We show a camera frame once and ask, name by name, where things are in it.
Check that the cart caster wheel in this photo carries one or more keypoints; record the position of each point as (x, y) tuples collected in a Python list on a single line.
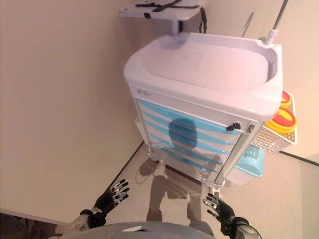
[(215, 188), (154, 158)]

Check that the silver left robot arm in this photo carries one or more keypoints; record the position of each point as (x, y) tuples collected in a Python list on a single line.
[(79, 221)]

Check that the blue white cart drawer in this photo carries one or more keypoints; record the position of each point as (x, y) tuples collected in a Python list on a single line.
[(186, 128), (149, 104), (185, 137), (184, 159), (184, 149)]

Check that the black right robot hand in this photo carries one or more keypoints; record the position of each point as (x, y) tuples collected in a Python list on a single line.
[(225, 211)]

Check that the white side holder box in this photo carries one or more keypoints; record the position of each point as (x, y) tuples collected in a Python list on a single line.
[(139, 127)]

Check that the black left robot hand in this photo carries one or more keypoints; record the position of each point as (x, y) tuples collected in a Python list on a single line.
[(107, 200)]

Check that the yellow sharps container red lid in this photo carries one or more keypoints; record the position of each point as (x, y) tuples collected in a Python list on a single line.
[(286, 99), (281, 119)]

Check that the metal cart lock latch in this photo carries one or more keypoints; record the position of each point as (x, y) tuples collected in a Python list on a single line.
[(250, 128)]

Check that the grey robot torso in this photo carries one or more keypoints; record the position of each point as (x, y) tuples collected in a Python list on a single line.
[(162, 232)]

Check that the white lattice basket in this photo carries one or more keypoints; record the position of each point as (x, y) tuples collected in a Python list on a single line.
[(266, 142)]

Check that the black cart key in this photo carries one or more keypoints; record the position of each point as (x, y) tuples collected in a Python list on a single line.
[(234, 127)]

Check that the light blue waste bin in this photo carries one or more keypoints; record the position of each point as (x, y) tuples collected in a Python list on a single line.
[(251, 161)]

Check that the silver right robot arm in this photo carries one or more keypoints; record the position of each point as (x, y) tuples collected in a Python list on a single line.
[(245, 230)]

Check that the white medical cart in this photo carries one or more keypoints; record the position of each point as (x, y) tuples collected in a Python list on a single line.
[(199, 62)]

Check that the grey cart shelf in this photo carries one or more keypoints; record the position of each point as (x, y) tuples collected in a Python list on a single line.
[(162, 15)]

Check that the metal infusion pole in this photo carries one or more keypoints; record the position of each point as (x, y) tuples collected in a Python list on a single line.
[(271, 36)]

